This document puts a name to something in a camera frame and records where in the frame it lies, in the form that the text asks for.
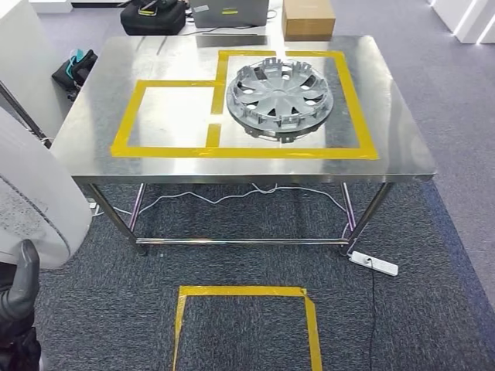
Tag white curved plastic panel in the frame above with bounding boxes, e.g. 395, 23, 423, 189
0, 106, 93, 271

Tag stainless steel workbench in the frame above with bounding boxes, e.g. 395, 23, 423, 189
50, 34, 438, 257

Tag silver wheel hubcap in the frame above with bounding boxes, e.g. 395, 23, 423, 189
226, 57, 334, 145

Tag brown cardboard box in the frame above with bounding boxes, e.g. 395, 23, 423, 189
281, 0, 336, 42

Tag white power strip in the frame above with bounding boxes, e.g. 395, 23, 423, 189
349, 250, 399, 278

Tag black bag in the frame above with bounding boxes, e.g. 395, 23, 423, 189
119, 0, 187, 37

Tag black pouch with teal item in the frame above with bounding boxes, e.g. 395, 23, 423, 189
51, 48, 99, 102

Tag white low plinth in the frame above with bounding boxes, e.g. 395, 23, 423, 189
29, 0, 73, 15

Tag white side table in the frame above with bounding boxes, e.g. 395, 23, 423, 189
0, 0, 63, 151

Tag white cable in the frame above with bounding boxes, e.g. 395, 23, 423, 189
92, 183, 351, 242

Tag black power cable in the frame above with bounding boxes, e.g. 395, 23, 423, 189
366, 264, 379, 371

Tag white lit wall block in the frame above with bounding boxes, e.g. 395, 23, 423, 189
427, 0, 471, 34
456, 0, 495, 45

